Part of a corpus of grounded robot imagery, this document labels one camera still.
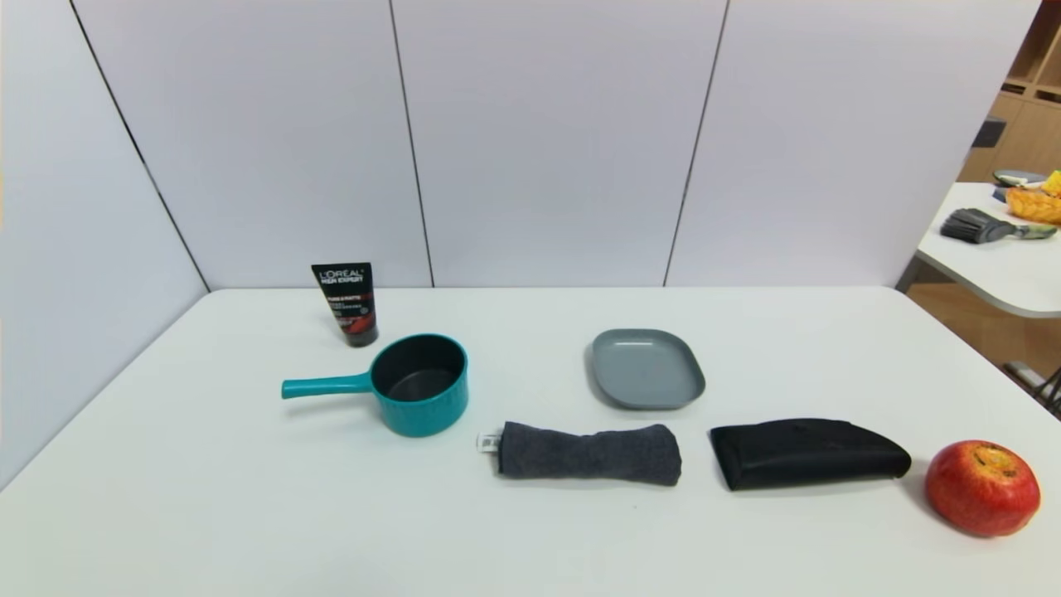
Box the teal saucepan with handle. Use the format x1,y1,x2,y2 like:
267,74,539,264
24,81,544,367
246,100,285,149
281,333,470,438

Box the grey rounded square dish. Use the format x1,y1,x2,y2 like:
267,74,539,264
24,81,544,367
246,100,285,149
591,328,706,410

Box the rolled dark grey towel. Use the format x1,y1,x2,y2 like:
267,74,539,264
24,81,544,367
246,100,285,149
477,421,683,488

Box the black L'Oreal cosmetic tube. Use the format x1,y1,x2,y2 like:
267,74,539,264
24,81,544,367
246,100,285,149
311,262,380,347

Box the black fabric pouch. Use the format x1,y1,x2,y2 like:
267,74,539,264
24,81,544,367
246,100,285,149
710,418,913,492

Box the grey bristle brush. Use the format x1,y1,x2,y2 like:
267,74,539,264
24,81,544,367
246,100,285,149
940,208,1059,245

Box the white side table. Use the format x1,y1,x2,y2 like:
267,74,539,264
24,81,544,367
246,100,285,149
895,181,1061,319

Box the red apple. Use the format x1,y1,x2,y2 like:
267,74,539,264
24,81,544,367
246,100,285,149
925,439,1042,537

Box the yellow woven basket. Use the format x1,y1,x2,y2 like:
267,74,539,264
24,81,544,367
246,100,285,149
1005,186,1061,226

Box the black chair base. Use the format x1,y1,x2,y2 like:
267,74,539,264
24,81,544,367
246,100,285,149
1003,361,1061,417

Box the wooden shelf unit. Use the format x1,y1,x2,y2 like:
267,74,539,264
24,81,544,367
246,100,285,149
957,0,1061,184

